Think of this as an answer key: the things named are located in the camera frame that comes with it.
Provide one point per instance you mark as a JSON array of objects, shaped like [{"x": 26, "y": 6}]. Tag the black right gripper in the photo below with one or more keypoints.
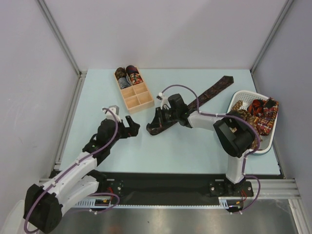
[{"x": 162, "y": 117}]

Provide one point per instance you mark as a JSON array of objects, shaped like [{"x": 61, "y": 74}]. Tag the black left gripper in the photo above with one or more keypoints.
[{"x": 132, "y": 130}]

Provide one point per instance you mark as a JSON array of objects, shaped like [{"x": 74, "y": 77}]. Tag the dark paisley tie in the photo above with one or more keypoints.
[{"x": 207, "y": 95}]

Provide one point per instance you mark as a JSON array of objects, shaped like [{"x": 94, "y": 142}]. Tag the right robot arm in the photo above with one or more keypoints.
[{"x": 234, "y": 133}]

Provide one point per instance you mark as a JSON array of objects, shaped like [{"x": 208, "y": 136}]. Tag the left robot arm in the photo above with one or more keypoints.
[{"x": 45, "y": 205}]

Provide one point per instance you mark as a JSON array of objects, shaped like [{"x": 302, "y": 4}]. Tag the wooden compartment box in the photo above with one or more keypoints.
[{"x": 138, "y": 97}]

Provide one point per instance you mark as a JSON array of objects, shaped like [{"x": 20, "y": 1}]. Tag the grey blue rolled tie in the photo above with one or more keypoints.
[{"x": 123, "y": 83}]

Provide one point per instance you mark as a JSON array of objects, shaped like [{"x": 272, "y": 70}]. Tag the red black rolled tie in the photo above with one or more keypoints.
[{"x": 135, "y": 78}]

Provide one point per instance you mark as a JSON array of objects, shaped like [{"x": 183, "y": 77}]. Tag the brown rolled tie in box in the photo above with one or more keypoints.
[{"x": 120, "y": 73}]

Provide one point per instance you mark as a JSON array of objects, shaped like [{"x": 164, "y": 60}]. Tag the navy red rolled tie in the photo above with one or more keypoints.
[{"x": 131, "y": 70}]

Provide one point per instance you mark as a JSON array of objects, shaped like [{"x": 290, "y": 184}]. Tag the brown patterned tie in basket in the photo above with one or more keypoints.
[{"x": 245, "y": 115}]

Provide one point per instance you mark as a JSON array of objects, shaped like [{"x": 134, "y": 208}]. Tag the white teal plastic basket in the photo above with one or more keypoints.
[{"x": 247, "y": 97}]

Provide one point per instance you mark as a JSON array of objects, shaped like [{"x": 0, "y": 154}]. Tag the orange black tie in basket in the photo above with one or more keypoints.
[{"x": 256, "y": 108}]

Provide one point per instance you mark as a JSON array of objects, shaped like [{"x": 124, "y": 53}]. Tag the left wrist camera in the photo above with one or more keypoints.
[{"x": 112, "y": 113}]

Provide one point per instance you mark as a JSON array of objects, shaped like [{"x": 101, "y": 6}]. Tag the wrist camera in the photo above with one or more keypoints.
[
  {"x": 162, "y": 98},
  {"x": 112, "y": 113}
]

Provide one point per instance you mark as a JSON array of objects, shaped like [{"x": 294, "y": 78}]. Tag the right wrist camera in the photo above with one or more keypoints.
[{"x": 162, "y": 98}]

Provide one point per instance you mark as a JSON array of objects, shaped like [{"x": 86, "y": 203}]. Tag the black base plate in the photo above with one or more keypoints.
[{"x": 129, "y": 186}]

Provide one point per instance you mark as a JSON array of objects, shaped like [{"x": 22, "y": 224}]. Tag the aluminium frame rail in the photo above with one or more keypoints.
[{"x": 48, "y": 16}]

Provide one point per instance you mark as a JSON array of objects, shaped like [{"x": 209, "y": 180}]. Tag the white cable duct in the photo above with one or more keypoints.
[{"x": 186, "y": 203}]

